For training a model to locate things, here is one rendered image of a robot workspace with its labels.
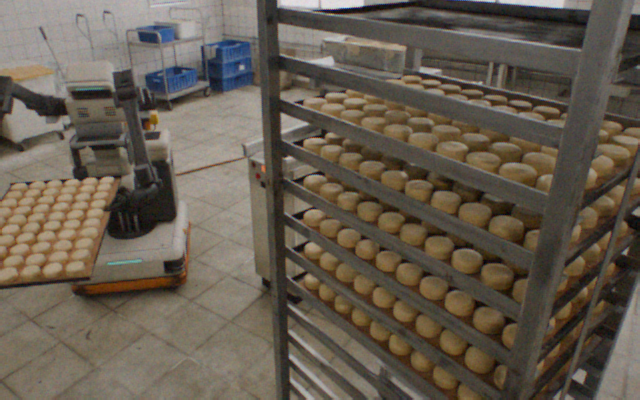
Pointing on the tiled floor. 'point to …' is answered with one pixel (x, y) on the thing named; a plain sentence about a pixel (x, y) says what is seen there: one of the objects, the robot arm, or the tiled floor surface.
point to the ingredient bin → (22, 120)
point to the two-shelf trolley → (175, 59)
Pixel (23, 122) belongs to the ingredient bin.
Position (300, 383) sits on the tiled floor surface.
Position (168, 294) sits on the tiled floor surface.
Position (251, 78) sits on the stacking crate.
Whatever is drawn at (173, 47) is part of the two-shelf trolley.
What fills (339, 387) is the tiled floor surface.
